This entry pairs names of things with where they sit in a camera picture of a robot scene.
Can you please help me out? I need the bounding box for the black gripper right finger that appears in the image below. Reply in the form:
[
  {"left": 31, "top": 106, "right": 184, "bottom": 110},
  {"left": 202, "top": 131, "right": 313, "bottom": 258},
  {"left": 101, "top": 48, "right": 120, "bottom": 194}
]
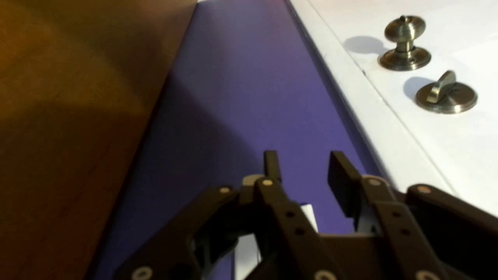
[{"left": 327, "top": 149, "right": 498, "bottom": 280}]

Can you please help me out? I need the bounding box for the white light switch plate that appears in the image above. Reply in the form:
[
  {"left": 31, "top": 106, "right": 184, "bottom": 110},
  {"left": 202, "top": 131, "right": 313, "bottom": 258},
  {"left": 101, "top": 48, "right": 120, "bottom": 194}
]
[{"left": 234, "top": 202, "right": 319, "bottom": 280}]

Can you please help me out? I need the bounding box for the white panel door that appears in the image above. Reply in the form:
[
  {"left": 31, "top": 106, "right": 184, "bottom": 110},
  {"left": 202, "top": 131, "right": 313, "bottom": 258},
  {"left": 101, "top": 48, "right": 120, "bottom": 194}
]
[{"left": 308, "top": 0, "right": 498, "bottom": 219}]

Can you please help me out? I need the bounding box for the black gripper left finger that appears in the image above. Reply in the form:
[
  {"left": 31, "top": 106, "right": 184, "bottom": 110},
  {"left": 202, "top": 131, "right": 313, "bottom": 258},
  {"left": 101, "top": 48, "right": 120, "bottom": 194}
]
[{"left": 114, "top": 149, "right": 346, "bottom": 280}]

